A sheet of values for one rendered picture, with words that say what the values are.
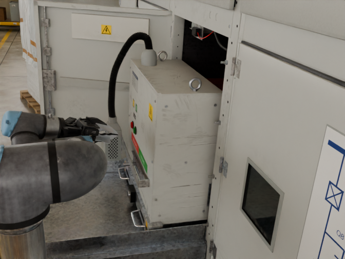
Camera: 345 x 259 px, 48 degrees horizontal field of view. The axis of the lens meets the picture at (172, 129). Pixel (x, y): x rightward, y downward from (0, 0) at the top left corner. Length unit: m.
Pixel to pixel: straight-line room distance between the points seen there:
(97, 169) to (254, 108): 0.43
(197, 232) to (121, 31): 0.93
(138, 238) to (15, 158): 0.76
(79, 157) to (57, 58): 1.26
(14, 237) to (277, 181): 0.55
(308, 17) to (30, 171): 0.58
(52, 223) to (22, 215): 0.82
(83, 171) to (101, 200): 0.95
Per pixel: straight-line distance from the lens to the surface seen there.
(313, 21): 0.79
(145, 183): 1.37
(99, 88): 1.90
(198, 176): 1.36
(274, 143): 0.91
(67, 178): 0.72
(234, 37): 1.15
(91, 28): 1.84
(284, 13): 0.88
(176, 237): 1.43
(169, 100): 1.21
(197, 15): 1.45
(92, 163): 0.74
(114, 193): 1.71
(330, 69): 0.78
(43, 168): 0.71
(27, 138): 1.15
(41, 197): 0.73
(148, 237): 1.40
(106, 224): 1.53
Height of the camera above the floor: 1.74
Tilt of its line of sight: 22 degrees down
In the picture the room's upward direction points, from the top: 4 degrees clockwise
